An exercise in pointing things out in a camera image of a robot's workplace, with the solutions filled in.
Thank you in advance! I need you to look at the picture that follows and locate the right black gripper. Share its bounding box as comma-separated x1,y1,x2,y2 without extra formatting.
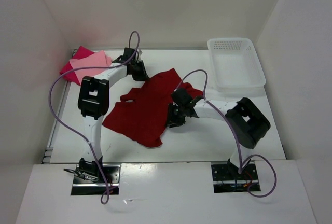
165,102,186,127

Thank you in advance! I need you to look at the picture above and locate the dark red t shirt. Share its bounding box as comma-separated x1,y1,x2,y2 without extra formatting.
102,68,205,149

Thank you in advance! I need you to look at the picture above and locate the light pink t shirt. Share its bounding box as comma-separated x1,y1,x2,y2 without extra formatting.
70,50,112,68

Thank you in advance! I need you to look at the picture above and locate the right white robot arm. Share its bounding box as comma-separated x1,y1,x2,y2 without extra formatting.
165,96,271,179

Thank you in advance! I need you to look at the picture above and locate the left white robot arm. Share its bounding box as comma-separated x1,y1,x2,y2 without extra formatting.
78,60,149,183

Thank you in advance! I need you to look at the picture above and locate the white plastic basket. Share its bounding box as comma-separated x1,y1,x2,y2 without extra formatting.
207,37,266,91

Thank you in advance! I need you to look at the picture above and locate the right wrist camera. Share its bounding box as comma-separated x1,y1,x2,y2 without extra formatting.
171,88,193,106

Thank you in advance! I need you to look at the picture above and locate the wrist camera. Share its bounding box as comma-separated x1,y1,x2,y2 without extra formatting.
121,47,142,64
171,88,193,106

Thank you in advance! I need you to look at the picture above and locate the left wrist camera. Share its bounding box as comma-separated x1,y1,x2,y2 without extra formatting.
121,47,142,64

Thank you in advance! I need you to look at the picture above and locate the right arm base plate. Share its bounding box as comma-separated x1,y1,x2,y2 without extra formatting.
211,162,261,193

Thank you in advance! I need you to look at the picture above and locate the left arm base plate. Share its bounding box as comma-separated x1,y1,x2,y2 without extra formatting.
66,164,121,196

